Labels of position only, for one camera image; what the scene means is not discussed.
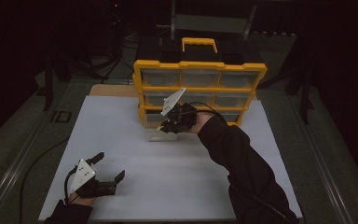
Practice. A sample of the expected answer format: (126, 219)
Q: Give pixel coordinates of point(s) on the person's right hand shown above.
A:
(202, 121)

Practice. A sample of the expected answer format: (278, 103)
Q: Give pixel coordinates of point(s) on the wooden board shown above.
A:
(113, 90)

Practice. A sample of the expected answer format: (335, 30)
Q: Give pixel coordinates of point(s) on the person's left hand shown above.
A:
(82, 200)

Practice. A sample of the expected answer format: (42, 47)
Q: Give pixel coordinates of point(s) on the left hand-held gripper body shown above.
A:
(84, 179)

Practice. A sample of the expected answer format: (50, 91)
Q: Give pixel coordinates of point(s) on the grey metal frame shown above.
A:
(211, 23)

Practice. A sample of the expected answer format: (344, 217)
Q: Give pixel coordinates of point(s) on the light green plastic clip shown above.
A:
(160, 128)

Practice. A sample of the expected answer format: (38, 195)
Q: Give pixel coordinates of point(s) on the clear plastic drawer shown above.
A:
(160, 136)

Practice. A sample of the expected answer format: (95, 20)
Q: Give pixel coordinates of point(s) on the yellow and black drawer organizer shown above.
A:
(199, 65)

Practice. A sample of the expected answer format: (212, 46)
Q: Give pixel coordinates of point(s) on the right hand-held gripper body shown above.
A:
(180, 115)

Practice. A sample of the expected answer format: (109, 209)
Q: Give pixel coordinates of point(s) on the dark tripod stand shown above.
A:
(112, 46)

